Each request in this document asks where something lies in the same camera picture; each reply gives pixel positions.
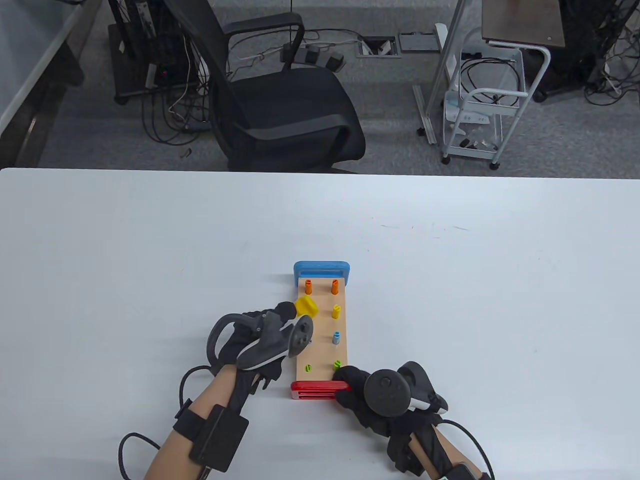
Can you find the person's left hand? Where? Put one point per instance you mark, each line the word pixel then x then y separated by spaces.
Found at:
pixel 272 372

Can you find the person's right hand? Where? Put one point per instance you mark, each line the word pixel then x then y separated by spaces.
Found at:
pixel 355 395

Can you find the rainbow hammer bench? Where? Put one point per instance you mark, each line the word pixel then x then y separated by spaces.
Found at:
pixel 325 352

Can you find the yellow toy hammer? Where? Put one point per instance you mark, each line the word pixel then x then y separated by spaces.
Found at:
pixel 306 306

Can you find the wooden plank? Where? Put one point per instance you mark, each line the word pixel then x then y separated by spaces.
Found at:
pixel 308 287

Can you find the person's right forearm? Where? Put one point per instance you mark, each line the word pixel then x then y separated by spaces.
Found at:
pixel 457 450

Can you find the person's left forearm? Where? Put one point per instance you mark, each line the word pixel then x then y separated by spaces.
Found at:
pixel 212 395

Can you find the grey left hand controller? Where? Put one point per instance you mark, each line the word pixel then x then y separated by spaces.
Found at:
pixel 270 347

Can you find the grey hand controller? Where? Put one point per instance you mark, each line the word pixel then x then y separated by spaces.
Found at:
pixel 385 392
pixel 270 347

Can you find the grey right hand controller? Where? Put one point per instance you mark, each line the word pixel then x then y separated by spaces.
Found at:
pixel 385 392

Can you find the black left wrist sensor box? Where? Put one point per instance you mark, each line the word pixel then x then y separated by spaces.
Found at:
pixel 220 440

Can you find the black office chair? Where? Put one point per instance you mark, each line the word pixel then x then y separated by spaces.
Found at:
pixel 285 110

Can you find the white rolling cart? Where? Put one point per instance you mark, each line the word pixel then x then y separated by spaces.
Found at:
pixel 472 150

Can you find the black power strip with adapters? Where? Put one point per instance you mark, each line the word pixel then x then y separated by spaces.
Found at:
pixel 320 56

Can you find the open floor outlet box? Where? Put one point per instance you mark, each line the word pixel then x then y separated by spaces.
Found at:
pixel 378 47

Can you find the black equipment rack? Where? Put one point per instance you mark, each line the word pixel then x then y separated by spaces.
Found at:
pixel 140 55

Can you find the grey floor cover plate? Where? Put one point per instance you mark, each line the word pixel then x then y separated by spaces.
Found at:
pixel 419 42

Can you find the grey desk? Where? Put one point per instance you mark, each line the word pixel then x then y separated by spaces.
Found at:
pixel 30 55

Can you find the brown side tabletop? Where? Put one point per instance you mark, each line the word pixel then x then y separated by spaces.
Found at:
pixel 522 22

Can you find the aluminium frame stand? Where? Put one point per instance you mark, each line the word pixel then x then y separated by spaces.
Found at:
pixel 445 65

